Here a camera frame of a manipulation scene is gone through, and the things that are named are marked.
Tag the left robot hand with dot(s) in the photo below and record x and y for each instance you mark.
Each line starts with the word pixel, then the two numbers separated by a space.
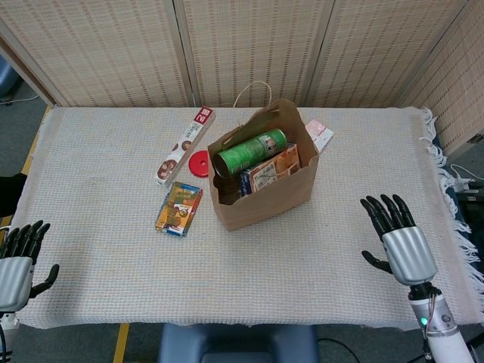
pixel 15 280

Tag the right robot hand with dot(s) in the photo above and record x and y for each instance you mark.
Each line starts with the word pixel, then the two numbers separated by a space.
pixel 408 253

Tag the orange cookie box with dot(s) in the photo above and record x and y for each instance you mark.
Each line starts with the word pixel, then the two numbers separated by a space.
pixel 272 170

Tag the green chips can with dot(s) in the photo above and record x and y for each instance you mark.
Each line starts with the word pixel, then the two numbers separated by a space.
pixel 246 153

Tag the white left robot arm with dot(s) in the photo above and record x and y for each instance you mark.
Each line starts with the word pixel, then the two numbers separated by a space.
pixel 7 319

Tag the pink-white packet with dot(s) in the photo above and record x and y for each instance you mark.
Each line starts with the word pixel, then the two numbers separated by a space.
pixel 321 132

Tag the brown paper shopping bag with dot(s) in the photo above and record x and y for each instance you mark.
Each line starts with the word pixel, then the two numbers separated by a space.
pixel 261 208

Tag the yellow colourful snack packet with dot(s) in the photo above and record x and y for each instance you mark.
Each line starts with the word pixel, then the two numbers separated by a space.
pixel 177 208

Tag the long white cookie box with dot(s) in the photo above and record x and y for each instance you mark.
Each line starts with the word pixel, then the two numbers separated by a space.
pixel 187 143

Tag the black object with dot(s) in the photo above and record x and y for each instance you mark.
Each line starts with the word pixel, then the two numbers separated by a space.
pixel 11 193

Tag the white power strip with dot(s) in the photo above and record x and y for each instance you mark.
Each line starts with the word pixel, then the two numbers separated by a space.
pixel 463 183

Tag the beige woven tablecloth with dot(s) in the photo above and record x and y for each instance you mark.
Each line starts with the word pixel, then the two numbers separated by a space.
pixel 113 189

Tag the blue office chair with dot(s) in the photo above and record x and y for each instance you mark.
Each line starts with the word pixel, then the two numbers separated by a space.
pixel 7 79

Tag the red round disc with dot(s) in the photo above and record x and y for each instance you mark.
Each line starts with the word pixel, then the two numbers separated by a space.
pixel 198 164

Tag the woven folding screen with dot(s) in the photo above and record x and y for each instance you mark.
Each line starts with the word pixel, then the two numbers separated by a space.
pixel 257 49

